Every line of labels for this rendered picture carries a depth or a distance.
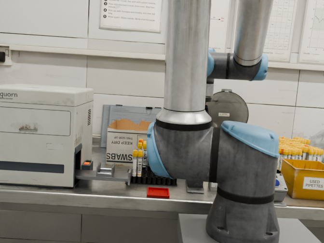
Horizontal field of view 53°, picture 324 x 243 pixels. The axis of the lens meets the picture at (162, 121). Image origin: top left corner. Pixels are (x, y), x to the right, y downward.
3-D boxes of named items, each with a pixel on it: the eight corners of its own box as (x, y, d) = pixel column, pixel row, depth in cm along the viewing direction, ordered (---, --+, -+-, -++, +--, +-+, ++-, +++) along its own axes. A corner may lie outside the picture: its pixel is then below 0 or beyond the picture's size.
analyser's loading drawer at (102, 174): (63, 181, 100) (63, 164, 100) (69, 174, 107) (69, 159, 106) (129, 184, 101) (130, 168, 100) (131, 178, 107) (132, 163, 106)
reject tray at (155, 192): (146, 196, 97) (146, 194, 97) (147, 189, 104) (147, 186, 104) (169, 198, 97) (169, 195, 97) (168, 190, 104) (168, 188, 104)
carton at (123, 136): (104, 165, 128) (105, 127, 126) (114, 149, 157) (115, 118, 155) (166, 168, 129) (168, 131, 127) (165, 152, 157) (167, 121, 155)
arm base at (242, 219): (286, 255, 61) (291, 204, 59) (205, 245, 63) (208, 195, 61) (271, 221, 75) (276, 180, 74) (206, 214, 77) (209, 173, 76)
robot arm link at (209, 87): (215, 84, 101) (189, 82, 101) (214, 99, 101) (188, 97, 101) (212, 84, 108) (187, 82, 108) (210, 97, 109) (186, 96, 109)
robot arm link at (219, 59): (227, 50, 87) (227, 53, 97) (186, 48, 89) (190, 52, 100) (225, 79, 88) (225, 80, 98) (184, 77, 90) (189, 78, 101)
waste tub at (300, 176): (291, 198, 104) (295, 168, 103) (278, 185, 117) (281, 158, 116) (333, 201, 103) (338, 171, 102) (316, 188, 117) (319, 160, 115)
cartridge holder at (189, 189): (186, 192, 103) (187, 181, 103) (185, 183, 112) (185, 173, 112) (204, 193, 103) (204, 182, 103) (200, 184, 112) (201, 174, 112)
